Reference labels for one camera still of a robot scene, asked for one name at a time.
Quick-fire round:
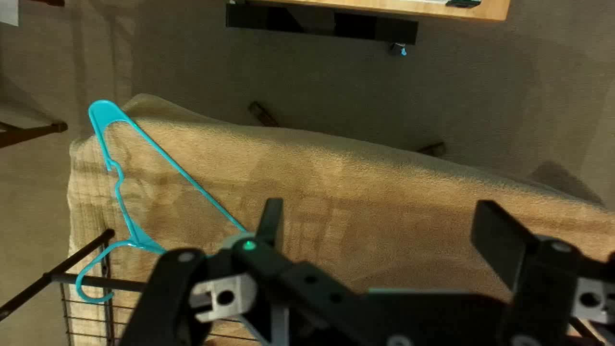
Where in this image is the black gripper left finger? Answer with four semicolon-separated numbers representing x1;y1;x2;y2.
119;197;390;346

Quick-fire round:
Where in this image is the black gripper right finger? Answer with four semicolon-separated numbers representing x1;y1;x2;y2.
469;199;615;346

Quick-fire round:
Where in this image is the teal plastic clothes hanger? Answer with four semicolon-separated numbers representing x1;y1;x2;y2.
75;99;256;307

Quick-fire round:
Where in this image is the dark furniture leg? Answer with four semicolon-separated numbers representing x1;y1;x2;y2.
248;101;279;130

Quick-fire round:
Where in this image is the dark wooden chair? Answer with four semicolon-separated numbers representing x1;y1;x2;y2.
0;120;69;151

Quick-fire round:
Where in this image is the white paper sheet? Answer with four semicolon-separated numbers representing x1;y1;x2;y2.
0;0;21;30

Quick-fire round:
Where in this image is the black metal wire rack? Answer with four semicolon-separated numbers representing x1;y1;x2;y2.
0;228;258;346

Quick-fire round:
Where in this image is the wooden table with black frame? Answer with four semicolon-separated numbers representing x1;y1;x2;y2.
225;0;515;47

